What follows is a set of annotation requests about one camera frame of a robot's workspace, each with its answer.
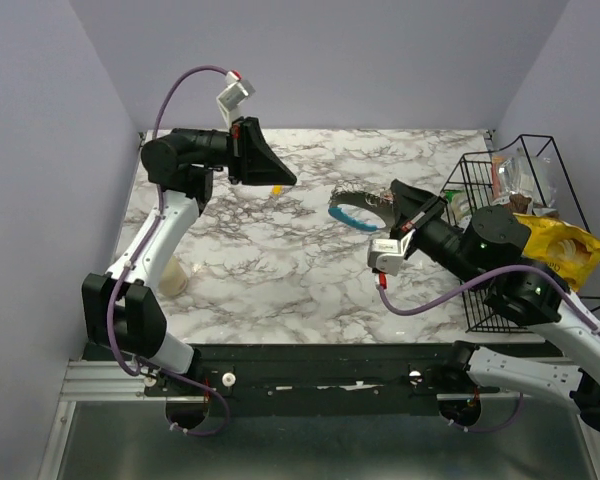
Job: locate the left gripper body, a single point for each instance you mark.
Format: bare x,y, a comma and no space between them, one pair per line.
236,150

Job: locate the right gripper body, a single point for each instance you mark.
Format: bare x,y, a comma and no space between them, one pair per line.
424,216

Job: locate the clear snack packet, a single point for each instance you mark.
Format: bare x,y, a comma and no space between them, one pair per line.
520,174

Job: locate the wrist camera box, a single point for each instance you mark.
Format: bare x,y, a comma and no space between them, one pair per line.
387,255
231,97

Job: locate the yellow chips bag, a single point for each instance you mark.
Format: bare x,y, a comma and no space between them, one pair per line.
570,251

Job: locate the black mounting rail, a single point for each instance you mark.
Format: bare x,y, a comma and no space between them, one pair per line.
232,381

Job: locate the black wire basket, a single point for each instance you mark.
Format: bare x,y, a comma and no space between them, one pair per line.
473,170

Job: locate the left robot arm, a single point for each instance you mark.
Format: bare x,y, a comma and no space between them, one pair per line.
120,308

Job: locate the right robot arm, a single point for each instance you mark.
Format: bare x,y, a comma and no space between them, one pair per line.
488,255

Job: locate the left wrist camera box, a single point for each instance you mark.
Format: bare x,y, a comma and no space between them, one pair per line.
231,97

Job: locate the grey curved keyring holder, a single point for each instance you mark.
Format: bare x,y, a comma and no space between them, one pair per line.
356,195

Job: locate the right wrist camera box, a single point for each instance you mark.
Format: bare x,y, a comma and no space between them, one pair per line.
387,255

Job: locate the blue key tag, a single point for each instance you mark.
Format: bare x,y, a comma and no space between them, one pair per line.
338,214

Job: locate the green snack packet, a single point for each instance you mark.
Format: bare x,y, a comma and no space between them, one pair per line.
460,206

